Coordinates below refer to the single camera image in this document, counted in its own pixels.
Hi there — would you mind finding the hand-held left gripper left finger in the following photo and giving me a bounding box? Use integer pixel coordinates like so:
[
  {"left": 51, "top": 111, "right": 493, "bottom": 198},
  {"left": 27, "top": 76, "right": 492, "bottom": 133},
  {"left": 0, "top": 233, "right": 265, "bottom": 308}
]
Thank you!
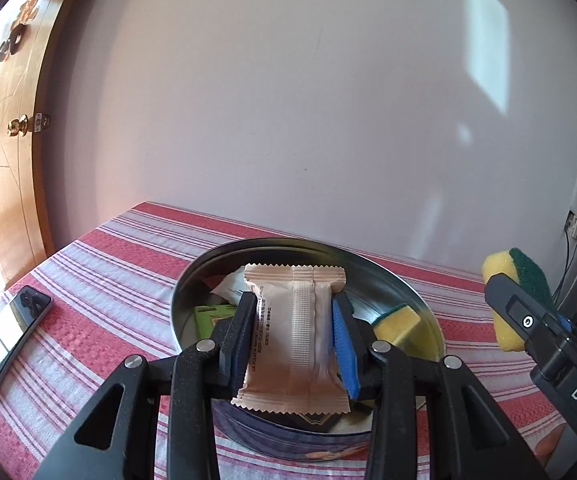
[{"left": 33, "top": 291, "right": 259, "bottom": 480}]

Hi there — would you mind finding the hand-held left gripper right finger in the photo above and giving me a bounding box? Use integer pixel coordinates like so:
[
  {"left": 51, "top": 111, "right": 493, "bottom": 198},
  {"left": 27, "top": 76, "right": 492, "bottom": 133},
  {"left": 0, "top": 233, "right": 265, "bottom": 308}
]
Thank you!
[{"left": 333, "top": 292, "right": 549, "bottom": 480}]

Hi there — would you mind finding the green tissue packet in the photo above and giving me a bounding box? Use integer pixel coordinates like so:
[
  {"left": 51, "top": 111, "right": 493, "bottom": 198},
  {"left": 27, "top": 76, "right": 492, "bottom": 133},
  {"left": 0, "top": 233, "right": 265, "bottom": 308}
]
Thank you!
[{"left": 193, "top": 304, "right": 239, "bottom": 346}]

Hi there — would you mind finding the yellow sponge green scourer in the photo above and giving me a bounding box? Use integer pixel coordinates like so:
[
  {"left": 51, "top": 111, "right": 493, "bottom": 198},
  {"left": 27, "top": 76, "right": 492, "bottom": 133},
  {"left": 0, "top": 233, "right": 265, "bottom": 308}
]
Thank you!
[
  {"left": 373, "top": 304, "right": 422, "bottom": 356},
  {"left": 482, "top": 247, "right": 552, "bottom": 353}
]

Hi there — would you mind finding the beige snack packet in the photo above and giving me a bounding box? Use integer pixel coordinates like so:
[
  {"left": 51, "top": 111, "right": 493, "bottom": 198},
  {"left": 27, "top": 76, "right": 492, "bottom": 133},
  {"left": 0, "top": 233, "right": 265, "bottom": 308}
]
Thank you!
[{"left": 231, "top": 263, "right": 352, "bottom": 415}]

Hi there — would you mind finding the round metal tin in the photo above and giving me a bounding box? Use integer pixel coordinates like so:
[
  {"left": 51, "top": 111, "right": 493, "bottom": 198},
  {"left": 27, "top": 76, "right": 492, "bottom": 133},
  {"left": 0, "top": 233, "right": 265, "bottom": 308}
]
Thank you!
[{"left": 171, "top": 237, "right": 444, "bottom": 461}]

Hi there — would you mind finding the red striped tablecloth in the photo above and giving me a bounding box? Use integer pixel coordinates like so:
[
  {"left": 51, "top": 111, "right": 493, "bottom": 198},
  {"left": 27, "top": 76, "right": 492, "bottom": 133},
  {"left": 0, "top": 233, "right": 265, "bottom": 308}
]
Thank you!
[{"left": 0, "top": 201, "right": 577, "bottom": 480}]

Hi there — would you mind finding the black smartphone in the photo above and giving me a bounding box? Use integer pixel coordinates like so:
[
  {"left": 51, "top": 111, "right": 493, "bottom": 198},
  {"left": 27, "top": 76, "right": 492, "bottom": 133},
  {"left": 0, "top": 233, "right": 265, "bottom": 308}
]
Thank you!
[{"left": 0, "top": 285, "right": 53, "bottom": 392}]

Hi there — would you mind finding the wooden door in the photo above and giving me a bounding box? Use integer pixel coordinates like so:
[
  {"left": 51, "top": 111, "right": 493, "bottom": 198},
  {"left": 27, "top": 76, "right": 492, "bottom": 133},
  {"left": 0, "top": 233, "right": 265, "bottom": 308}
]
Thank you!
[{"left": 0, "top": 0, "right": 89, "bottom": 286}]

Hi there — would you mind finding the brass door knob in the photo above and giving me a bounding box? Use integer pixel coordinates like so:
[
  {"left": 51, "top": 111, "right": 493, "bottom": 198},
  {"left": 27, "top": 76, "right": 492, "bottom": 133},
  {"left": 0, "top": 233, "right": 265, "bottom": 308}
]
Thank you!
[{"left": 7, "top": 115, "right": 32, "bottom": 138}]

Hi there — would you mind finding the gold door ornament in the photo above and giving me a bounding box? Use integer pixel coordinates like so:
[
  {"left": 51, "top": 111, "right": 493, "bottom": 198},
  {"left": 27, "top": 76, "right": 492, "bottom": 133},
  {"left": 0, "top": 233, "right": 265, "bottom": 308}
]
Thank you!
[{"left": 0, "top": 0, "right": 49, "bottom": 62}]

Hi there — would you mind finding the black cable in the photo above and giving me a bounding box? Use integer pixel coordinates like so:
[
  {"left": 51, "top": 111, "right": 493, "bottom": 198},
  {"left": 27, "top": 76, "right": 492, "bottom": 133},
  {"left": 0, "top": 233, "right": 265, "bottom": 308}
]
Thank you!
[{"left": 555, "top": 230, "right": 572, "bottom": 303}]

